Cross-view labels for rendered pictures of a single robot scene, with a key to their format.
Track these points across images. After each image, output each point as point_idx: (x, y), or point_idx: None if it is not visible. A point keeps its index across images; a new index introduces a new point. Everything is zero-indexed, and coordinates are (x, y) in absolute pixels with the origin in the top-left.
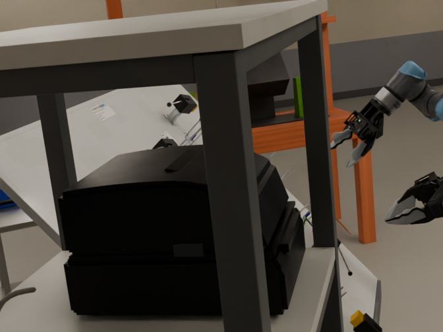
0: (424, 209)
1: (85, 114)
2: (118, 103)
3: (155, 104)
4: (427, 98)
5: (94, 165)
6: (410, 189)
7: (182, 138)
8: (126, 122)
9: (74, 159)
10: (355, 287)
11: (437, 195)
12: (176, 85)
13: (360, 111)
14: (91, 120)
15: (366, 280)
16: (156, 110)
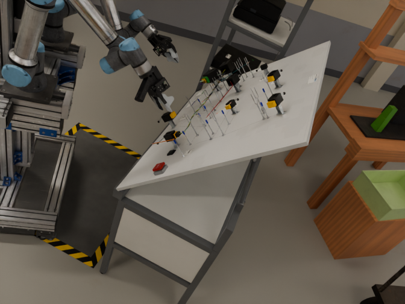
0: (166, 50)
1: (317, 71)
2: (310, 87)
3: (294, 110)
4: None
5: (298, 67)
6: (173, 45)
7: (269, 113)
8: (300, 87)
9: (305, 62)
10: (147, 160)
11: (169, 37)
12: (290, 140)
13: (161, 75)
14: (313, 72)
15: (131, 175)
16: (291, 108)
